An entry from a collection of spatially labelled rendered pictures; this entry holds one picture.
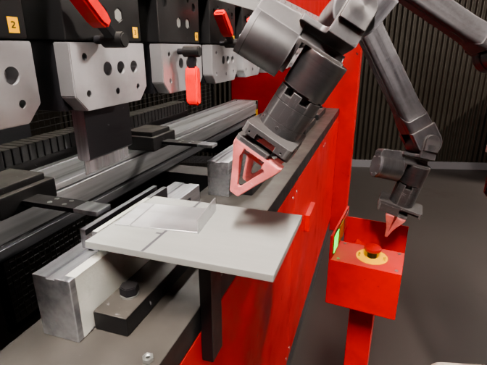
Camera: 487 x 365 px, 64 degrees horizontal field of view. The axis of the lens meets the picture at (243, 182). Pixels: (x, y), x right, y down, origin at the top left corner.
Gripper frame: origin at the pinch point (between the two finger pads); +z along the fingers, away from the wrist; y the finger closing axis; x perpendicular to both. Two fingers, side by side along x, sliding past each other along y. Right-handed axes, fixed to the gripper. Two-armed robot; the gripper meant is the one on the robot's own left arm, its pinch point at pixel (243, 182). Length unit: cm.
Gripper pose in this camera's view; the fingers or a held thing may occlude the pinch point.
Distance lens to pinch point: 53.6
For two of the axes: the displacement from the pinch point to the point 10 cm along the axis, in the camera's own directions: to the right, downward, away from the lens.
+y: -3.2, 3.0, -9.0
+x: 8.1, 5.8, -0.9
